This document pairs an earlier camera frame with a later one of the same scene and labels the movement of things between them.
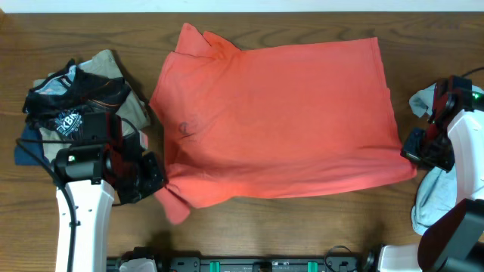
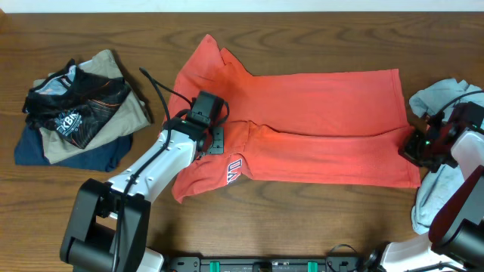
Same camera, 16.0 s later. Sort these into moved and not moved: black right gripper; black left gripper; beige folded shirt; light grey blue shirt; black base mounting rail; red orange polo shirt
Moved: red orange polo shirt; black left gripper
Not moved: beige folded shirt; black right gripper; black base mounting rail; light grey blue shirt
